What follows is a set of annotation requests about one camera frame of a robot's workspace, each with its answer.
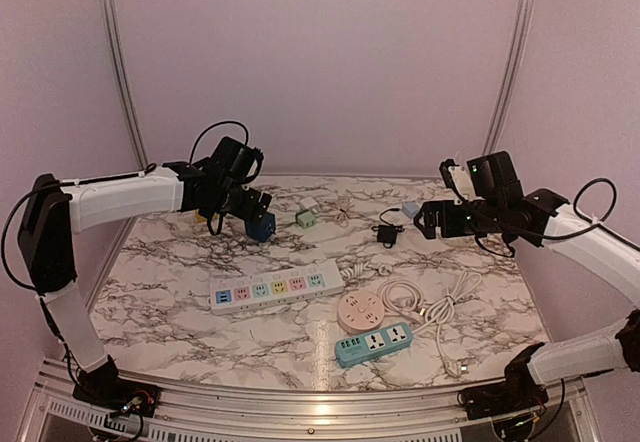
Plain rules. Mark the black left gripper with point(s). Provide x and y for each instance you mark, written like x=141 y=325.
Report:
x=249 y=208

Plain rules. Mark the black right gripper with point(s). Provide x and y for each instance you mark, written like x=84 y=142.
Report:
x=430 y=209

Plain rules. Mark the blue cube power socket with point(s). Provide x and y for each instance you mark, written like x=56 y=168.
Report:
x=262 y=230

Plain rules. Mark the white multicolour power strip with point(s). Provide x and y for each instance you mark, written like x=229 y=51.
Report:
x=275 y=288

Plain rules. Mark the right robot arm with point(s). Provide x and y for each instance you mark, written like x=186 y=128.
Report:
x=585 y=260

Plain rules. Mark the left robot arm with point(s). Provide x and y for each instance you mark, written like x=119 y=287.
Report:
x=56 y=210

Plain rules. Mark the green cube plug adapter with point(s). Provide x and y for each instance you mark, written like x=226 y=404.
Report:
x=305 y=219

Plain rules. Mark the light blue USB charger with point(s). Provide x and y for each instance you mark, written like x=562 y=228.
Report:
x=410 y=209

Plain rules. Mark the yellow cube power socket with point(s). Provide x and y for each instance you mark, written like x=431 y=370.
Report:
x=203 y=219

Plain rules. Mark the white USB charger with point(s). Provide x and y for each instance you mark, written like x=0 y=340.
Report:
x=309 y=204

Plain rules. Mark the pink round power socket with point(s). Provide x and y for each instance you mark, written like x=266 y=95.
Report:
x=360 y=311

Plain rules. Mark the teal power strip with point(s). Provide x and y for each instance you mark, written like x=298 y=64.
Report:
x=368 y=346

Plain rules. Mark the black power adapter with cable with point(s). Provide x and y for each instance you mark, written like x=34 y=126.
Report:
x=387 y=231

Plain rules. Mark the right aluminium frame post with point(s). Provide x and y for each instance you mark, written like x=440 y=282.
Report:
x=514 y=57

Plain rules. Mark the aluminium frame post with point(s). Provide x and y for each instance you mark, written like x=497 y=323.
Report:
x=116 y=50
x=514 y=57

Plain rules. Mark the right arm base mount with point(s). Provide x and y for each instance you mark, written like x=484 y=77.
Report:
x=516 y=392

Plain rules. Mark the aluminium front rail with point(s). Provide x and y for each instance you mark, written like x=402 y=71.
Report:
x=187 y=411

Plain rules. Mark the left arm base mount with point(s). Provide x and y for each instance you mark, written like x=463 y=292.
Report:
x=105 y=388

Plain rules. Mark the left aluminium frame post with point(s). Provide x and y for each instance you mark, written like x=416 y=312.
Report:
x=116 y=50

